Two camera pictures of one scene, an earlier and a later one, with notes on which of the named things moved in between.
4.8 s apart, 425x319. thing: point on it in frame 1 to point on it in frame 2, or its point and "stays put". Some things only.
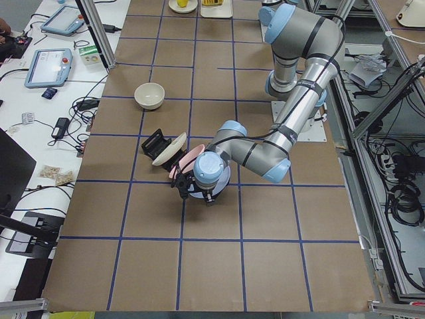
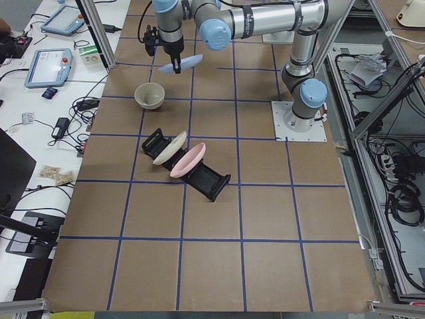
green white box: x=89 y=54 stays put
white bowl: x=149 y=96 stays put
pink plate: x=186 y=164 stays put
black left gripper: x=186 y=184 to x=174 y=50
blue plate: x=221 y=185 to x=184 y=64
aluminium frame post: x=90 y=12 stays put
